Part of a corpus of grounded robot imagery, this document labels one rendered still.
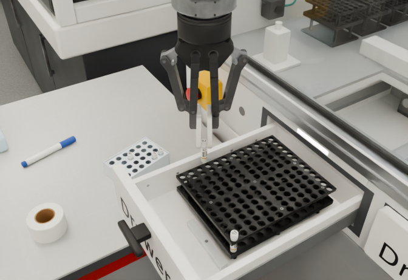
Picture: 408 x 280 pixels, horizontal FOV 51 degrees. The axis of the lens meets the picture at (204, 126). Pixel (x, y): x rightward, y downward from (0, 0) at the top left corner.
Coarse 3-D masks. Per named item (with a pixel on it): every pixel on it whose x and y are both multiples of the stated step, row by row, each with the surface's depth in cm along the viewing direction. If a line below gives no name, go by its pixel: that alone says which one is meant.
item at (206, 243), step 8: (192, 224) 75; (192, 232) 74; (200, 232) 74; (200, 240) 72; (208, 240) 72; (208, 248) 71; (216, 248) 71; (216, 256) 70; (216, 264) 69; (224, 264) 68
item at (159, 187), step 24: (240, 144) 87; (288, 144) 88; (168, 168) 79; (144, 192) 79; (168, 192) 83; (336, 192) 80; (360, 192) 75; (168, 216) 78; (192, 216) 78; (312, 216) 78; (336, 216) 71; (192, 240) 74; (288, 240) 67; (312, 240) 71; (192, 264) 70; (240, 264) 63; (264, 264) 66
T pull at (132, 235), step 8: (120, 224) 67; (144, 224) 67; (128, 232) 66; (136, 232) 66; (144, 232) 66; (128, 240) 65; (136, 240) 64; (144, 240) 66; (136, 248) 63; (136, 256) 63
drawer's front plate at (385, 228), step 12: (384, 216) 67; (396, 216) 66; (372, 228) 70; (384, 228) 68; (396, 228) 65; (372, 240) 71; (384, 240) 69; (396, 240) 66; (372, 252) 72; (384, 252) 69; (396, 252) 67; (384, 264) 70; (396, 264) 68; (396, 276) 69
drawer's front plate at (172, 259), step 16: (128, 176) 73; (128, 192) 70; (128, 208) 74; (144, 208) 67; (160, 224) 65; (160, 240) 63; (160, 256) 65; (176, 256) 60; (160, 272) 69; (176, 272) 60; (192, 272) 58
